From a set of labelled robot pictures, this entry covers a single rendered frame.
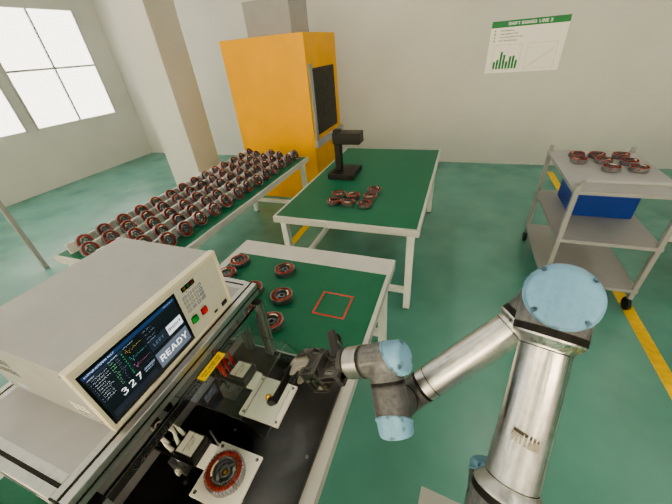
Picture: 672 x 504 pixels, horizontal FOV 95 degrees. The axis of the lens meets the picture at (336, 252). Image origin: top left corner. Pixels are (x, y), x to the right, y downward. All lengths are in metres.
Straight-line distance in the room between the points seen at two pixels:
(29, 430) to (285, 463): 0.63
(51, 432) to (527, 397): 1.00
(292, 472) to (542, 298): 0.83
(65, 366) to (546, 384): 0.88
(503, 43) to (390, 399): 5.23
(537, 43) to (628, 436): 4.63
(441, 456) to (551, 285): 1.47
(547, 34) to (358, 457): 5.29
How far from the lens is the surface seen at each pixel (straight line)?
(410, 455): 1.96
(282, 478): 1.11
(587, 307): 0.64
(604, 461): 2.25
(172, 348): 0.95
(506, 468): 0.69
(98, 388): 0.85
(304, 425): 1.16
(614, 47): 5.81
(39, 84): 7.94
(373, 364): 0.71
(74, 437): 0.99
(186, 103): 4.70
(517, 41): 5.58
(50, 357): 0.87
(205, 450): 1.08
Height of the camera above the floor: 1.79
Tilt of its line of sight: 34 degrees down
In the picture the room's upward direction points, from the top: 5 degrees counter-clockwise
